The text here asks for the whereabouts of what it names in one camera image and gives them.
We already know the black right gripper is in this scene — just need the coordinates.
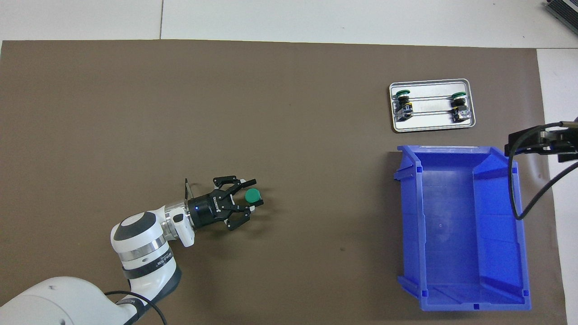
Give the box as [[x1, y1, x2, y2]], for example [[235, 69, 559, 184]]
[[505, 126, 578, 163]]

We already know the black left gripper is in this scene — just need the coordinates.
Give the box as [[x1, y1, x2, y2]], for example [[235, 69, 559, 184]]
[[187, 175, 265, 232]]

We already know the brown table mat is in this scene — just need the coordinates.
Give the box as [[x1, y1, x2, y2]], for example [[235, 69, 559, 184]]
[[0, 40, 567, 325]]

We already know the grey metal tray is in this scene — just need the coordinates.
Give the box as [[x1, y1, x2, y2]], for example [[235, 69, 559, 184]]
[[389, 79, 476, 133]]

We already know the blue plastic storage bin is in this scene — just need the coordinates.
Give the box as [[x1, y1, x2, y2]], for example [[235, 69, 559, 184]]
[[394, 144, 532, 312]]

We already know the dark grey ribbed device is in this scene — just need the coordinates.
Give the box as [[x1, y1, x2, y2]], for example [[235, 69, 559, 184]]
[[544, 0, 578, 36]]

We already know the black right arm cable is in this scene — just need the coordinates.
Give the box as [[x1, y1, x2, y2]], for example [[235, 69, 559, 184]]
[[508, 120, 578, 220]]

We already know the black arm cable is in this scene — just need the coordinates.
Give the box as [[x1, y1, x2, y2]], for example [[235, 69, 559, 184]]
[[105, 291, 168, 325], [508, 120, 578, 220]]

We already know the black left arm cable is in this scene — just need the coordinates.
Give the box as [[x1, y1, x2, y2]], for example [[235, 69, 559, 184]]
[[105, 291, 168, 325]]

